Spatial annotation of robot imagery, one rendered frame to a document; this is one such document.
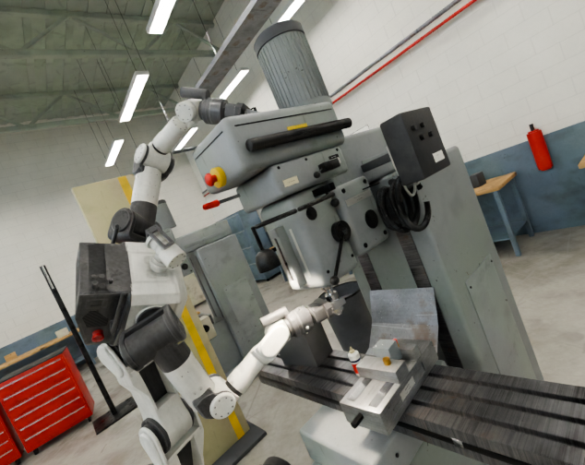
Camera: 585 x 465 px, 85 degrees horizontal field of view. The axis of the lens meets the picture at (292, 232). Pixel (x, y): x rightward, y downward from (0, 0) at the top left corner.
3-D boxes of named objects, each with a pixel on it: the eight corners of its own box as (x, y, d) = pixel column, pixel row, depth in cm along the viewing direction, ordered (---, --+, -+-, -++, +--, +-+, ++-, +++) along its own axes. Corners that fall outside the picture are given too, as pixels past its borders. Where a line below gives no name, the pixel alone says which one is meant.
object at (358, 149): (338, 197, 108) (316, 142, 106) (297, 213, 126) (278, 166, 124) (436, 152, 157) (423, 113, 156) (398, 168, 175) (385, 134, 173)
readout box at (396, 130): (428, 177, 93) (403, 110, 92) (401, 186, 101) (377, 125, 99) (455, 163, 106) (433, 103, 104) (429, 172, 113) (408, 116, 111)
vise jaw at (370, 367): (399, 385, 92) (395, 372, 92) (360, 376, 103) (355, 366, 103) (409, 372, 96) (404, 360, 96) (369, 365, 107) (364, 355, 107)
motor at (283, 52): (308, 106, 109) (271, 16, 107) (276, 131, 125) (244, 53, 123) (343, 101, 122) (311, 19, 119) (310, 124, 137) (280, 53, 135)
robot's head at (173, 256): (163, 277, 95) (171, 256, 90) (141, 256, 97) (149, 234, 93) (181, 269, 100) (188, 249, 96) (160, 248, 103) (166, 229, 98)
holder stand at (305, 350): (317, 367, 133) (300, 325, 132) (283, 364, 149) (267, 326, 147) (333, 351, 142) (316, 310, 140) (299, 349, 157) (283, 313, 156)
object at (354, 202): (364, 256, 109) (336, 185, 107) (317, 264, 128) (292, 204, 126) (392, 236, 121) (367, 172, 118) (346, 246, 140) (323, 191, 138)
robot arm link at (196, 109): (208, 128, 107) (176, 125, 109) (220, 121, 116) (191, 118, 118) (204, 92, 101) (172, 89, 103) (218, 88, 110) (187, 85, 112)
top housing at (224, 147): (245, 171, 85) (220, 113, 84) (208, 197, 106) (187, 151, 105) (349, 140, 114) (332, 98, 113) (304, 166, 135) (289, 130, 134)
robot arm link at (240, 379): (269, 371, 101) (228, 425, 96) (256, 357, 110) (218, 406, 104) (248, 353, 97) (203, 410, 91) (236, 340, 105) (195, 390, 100)
